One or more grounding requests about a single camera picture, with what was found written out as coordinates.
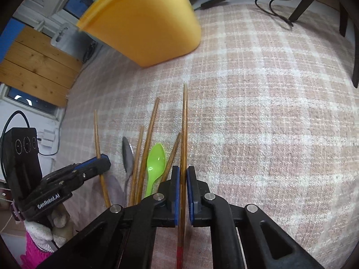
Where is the pine wooden board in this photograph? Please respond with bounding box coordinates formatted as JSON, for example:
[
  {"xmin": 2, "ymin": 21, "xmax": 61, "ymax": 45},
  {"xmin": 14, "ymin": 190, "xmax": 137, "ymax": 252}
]
[{"xmin": 0, "ymin": 26, "xmax": 83, "ymax": 107}]

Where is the red-tipped wooden chopstick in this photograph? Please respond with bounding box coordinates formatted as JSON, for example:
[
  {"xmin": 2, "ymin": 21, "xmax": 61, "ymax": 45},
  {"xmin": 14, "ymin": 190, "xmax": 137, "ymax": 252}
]
[{"xmin": 176, "ymin": 83, "xmax": 189, "ymax": 269}]

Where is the black power cable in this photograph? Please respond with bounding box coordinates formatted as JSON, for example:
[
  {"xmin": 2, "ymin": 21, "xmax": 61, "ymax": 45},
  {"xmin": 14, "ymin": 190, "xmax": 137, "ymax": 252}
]
[{"xmin": 229, "ymin": 0, "xmax": 296, "ymax": 28}]

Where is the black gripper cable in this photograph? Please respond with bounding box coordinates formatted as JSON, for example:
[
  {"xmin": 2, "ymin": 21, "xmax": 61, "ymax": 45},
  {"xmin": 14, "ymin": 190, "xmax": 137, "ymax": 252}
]
[{"xmin": 0, "ymin": 110, "xmax": 32, "ymax": 146}]

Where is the person's left forearm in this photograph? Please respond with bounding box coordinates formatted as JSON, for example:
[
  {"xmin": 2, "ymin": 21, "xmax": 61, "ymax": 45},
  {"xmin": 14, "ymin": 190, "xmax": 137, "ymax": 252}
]
[{"xmin": 20, "ymin": 231, "xmax": 55, "ymax": 269}]

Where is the grey cutting board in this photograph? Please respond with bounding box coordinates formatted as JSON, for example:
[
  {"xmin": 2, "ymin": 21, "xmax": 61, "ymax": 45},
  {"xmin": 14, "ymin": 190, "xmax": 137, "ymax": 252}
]
[{"xmin": 50, "ymin": 23, "xmax": 85, "ymax": 63}]

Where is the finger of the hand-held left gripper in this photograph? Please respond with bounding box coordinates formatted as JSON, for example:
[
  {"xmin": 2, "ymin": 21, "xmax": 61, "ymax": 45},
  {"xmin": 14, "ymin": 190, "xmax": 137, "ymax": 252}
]
[
  {"xmin": 42, "ymin": 164, "xmax": 85, "ymax": 195},
  {"xmin": 73, "ymin": 154, "xmax": 112, "ymax": 180}
]

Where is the yellow plastic cup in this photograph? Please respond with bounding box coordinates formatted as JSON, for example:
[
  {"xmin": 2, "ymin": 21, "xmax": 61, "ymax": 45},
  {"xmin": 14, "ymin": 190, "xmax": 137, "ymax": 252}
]
[{"xmin": 76, "ymin": 0, "xmax": 202, "ymax": 68}]

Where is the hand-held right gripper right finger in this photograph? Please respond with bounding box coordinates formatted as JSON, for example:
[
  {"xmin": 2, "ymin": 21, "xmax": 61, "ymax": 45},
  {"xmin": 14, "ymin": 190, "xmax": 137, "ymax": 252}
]
[{"xmin": 186, "ymin": 166, "xmax": 326, "ymax": 269}]

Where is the plaid blanket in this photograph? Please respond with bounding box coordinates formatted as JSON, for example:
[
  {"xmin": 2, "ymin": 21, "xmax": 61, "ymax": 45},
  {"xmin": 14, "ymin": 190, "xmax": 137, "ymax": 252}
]
[{"xmin": 57, "ymin": 1, "xmax": 359, "ymax": 269}]

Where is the white window frame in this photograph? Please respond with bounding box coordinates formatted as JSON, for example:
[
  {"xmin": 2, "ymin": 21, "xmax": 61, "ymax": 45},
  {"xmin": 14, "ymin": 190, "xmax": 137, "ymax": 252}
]
[{"xmin": 13, "ymin": 0, "xmax": 94, "ymax": 48}]

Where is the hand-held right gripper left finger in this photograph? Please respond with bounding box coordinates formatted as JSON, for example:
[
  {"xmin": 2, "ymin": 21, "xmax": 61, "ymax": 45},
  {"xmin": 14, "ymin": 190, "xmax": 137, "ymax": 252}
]
[{"xmin": 36, "ymin": 166, "xmax": 181, "ymax": 269}]

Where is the person's left hand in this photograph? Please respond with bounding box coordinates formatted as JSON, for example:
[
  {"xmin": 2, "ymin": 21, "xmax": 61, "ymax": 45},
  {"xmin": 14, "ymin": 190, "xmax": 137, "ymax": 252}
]
[{"xmin": 24, "ymin": 202, "xmax": 71, "ymax": 248}]

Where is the metal spoon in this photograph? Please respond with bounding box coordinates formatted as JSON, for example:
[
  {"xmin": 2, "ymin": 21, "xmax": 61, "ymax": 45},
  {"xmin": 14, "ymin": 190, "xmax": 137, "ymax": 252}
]
[{"xmin": 121, "ymin": 136, "xmax": 134, "ymax": 206}]

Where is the white wall socket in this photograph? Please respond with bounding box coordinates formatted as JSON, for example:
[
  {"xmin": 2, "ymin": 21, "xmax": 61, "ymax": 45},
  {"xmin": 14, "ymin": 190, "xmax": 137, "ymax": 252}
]
[{"xmin": 36, "ymin": 128, "xmax": 60, "ymax": 148}]

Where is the green plastic spoon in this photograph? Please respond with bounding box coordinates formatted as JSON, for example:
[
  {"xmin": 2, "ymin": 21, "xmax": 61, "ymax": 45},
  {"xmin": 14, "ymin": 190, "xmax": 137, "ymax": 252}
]
[{"xmin": 144, "ymin": 143, "xmax": 166, "ymax": 198}]

